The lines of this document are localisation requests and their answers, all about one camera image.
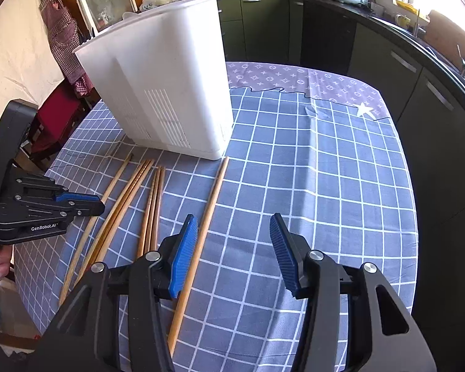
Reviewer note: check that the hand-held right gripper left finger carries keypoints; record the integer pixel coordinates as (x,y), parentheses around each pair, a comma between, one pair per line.
(184,255)

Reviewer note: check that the red chair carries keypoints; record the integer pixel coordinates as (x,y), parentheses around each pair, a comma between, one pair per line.
(58,112)

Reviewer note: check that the brown cutting board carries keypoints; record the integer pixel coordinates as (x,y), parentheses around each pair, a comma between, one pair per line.
(445,35)

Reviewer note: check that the green kitchen cabinets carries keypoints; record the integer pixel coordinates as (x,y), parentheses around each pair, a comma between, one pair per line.
(263,27)

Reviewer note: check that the white plastic utensil holder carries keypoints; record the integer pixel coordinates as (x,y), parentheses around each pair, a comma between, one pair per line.
(159,77)

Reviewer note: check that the yellow plastic tray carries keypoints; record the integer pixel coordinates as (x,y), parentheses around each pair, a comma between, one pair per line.
(407,6)

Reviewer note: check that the purple patterned tablecloth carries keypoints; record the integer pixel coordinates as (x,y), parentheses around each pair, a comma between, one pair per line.
(294,77)

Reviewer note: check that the white star sticker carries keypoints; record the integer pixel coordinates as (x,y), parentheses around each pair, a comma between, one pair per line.
(366,109)

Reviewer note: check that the red checked apron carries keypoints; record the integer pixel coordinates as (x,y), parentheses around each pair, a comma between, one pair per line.
(62,38)

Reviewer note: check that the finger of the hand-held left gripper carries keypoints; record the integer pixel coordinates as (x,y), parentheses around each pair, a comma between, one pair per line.
(77,197)
(89,209)

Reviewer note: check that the plastic bag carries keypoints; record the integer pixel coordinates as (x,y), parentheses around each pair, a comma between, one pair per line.
(159,0)

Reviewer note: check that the blue checked tablecloth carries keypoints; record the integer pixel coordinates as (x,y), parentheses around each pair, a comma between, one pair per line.
(294,201)

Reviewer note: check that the wooden chopstick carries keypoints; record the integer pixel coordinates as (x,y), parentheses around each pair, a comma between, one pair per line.
(214,201)
(111,217)
(120,209)
(159,209)
(148,209)
(126,209)
(154,209)
(100,219)

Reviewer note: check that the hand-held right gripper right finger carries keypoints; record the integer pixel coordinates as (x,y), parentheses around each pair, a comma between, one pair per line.
(285,259)

